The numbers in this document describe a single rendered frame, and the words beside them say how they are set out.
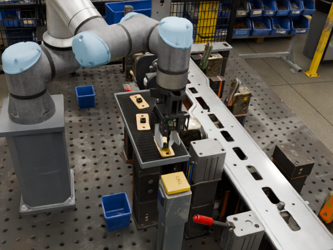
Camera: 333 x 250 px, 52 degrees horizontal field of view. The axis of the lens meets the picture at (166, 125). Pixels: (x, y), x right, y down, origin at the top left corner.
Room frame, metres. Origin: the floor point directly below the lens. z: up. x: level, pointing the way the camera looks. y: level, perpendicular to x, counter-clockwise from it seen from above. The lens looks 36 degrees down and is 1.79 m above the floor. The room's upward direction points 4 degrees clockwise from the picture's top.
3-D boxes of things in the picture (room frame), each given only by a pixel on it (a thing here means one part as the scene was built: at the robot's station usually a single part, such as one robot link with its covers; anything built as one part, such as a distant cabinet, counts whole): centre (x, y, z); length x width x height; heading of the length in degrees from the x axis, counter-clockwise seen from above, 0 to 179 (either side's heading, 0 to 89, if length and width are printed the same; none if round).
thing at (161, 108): (0.73, -0.01, 1.32); 0.09 x 0.08 x 0.12; 20
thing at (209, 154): (0.84, -0.13, 0.90); 0.13 x 0.10 x 0.41; 111
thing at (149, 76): (1.22, 0.06, 0.94); 0.18 x 0.13 x 0.49; 21
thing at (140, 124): (0.87, 0.07, 1.17); 0.08 x 0.04 x 0.01; 10
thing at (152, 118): (0.74, 0.02, 1.26); 0.05 x 0.02 x 0.09; 110
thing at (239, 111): (1.32, -0.31, 0.87); 0.12 x 0.09 x 0.35; 111
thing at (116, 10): (2.01, 0.24, 1.09); 0.30 x 0.17 x 0.13; 118
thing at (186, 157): (0.87, 0.06, 1.16); 0.37 x 0.14 x 0.02; 21
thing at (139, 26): (0.79, 0.08, 1.47); 0.11 x 0.11 x 0.08; 49
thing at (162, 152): (0.75, 0.00, 1.17); 0.08 x 0.04 x 0.01; 20
